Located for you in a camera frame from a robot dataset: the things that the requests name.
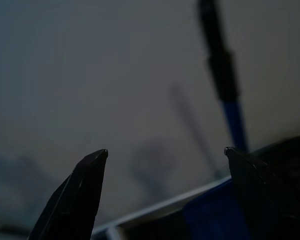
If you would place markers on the dark textured mat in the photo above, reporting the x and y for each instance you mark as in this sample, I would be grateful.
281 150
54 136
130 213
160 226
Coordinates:
295 162

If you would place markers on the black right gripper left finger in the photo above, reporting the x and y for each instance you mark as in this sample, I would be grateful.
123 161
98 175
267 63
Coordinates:
77 200

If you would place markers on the blue broom with black grip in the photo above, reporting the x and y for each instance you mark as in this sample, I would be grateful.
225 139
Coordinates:
221 62

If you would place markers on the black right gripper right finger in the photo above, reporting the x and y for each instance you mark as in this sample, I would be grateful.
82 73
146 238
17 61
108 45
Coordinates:
257 200

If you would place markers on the blue plastic dustpan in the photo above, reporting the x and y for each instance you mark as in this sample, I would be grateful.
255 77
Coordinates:
210 217

